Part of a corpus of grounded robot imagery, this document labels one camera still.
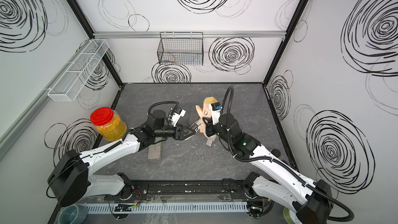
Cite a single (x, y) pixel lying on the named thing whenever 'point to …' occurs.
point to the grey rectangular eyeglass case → (155, 150)
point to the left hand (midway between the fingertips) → (193, 133)
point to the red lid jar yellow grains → (110, 126)
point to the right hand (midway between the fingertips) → (204, 119)
